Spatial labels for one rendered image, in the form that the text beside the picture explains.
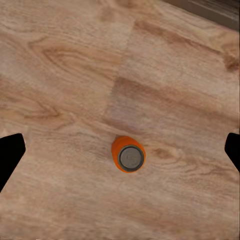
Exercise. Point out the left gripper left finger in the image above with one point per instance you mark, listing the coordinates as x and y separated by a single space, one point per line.
12 149

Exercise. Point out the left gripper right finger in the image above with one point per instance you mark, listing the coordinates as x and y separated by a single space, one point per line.
232 148

